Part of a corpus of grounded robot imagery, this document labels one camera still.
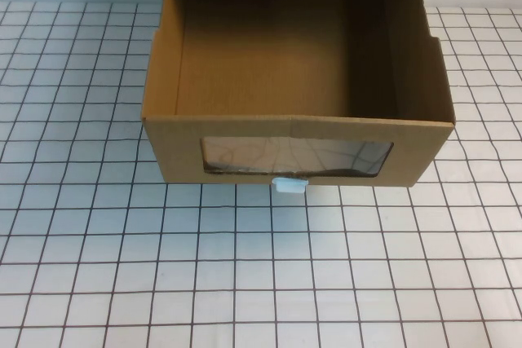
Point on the windowed cardboard drawer with front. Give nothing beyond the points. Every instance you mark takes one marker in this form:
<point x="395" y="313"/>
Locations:
<point x="253" y="79"/>

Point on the white plastic drawer pull tab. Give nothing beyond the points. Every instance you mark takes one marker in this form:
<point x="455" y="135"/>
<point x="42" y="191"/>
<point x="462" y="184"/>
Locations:
<point x="290" y="185"/>

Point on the white grid-pattern tablecloth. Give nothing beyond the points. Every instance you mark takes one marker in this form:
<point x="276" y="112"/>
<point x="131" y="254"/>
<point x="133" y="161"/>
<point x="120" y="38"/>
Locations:
<point x="81" y="242"/>

